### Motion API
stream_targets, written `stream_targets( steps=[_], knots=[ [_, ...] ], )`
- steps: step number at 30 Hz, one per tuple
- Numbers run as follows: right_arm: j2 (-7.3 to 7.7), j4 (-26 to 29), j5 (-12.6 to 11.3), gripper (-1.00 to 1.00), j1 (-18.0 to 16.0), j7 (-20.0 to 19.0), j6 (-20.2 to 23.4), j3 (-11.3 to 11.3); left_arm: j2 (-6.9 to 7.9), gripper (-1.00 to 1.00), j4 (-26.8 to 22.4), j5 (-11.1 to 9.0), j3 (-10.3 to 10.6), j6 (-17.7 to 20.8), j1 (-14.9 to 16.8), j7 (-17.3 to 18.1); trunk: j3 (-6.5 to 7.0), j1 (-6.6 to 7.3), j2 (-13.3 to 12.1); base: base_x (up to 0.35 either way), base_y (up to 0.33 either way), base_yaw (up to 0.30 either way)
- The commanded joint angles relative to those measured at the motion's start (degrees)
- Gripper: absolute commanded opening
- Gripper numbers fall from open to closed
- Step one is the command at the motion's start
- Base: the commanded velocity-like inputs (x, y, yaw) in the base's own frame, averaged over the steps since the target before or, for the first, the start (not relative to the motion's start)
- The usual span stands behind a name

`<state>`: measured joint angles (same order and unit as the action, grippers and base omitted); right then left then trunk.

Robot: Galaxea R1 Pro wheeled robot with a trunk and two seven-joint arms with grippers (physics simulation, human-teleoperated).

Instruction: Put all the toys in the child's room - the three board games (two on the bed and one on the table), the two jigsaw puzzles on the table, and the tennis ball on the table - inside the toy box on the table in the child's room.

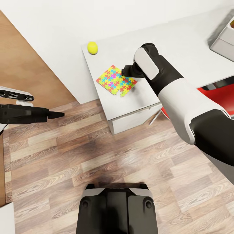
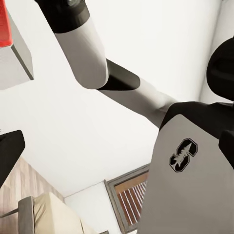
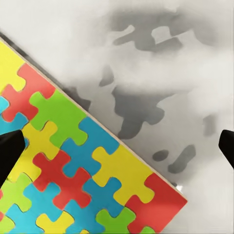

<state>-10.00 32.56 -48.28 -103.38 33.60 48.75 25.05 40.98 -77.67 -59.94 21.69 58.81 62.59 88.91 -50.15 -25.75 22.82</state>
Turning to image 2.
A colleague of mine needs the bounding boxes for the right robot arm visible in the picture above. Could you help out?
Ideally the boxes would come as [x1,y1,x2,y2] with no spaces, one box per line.
[35,0,179,128]

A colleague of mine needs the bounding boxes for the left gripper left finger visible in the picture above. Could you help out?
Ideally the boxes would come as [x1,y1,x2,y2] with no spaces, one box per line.
[0,130,25,188]

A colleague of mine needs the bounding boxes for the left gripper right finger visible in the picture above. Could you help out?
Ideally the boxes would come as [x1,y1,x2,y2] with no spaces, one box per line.
[218,130,234,169]

